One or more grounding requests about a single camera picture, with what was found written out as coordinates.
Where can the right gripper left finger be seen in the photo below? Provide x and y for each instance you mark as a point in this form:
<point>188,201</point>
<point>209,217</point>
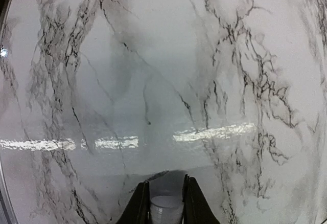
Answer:
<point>137,209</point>

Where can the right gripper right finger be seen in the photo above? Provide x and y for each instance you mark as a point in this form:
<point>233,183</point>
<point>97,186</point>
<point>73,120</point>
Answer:
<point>196,209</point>

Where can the white glue stick cap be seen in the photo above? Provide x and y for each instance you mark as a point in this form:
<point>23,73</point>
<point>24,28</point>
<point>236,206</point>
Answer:
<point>166,210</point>

